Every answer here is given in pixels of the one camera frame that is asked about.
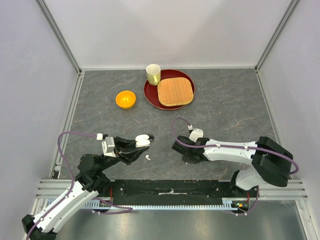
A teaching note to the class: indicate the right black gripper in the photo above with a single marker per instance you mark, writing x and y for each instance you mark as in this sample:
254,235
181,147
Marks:
186,158

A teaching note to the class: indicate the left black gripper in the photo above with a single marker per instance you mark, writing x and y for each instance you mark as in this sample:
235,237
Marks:
126,150

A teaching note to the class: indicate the white earbud charging case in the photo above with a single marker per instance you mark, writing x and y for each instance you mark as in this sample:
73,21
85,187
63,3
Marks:
142,140

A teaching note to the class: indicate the black earbud charging case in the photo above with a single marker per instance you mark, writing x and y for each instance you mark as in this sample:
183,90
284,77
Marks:
151,137

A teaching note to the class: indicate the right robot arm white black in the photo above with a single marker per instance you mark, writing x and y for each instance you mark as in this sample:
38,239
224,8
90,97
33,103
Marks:
264,158

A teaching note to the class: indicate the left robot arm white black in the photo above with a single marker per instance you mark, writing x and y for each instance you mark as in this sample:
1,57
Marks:
88,184

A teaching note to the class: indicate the orange bowl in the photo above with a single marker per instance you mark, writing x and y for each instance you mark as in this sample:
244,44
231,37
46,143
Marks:
125,99

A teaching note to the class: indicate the dark red round tray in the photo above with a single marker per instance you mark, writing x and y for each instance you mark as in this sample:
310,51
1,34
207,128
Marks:
151,92

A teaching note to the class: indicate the woven bamboo square tray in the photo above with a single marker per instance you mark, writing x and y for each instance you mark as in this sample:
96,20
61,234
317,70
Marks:
175,91

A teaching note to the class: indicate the cream ceramic mug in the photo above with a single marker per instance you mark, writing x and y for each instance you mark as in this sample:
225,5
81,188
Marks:
153,72

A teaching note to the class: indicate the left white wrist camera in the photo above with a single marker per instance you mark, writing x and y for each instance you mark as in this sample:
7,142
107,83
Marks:
108,147

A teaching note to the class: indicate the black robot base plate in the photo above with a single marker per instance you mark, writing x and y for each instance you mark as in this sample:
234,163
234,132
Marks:
135,192

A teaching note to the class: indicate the slotted cable duct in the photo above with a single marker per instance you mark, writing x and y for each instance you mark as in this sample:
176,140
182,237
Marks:
227,205

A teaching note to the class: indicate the aluminium frame rail left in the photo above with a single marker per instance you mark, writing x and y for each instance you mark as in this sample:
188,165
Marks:
42,5

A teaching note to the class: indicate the aluminium frame rail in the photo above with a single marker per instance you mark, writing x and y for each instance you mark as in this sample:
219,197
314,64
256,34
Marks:
42,5
277,33

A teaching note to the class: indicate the aluminium frame rail right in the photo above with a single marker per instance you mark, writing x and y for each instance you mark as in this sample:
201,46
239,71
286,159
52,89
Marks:
277,33

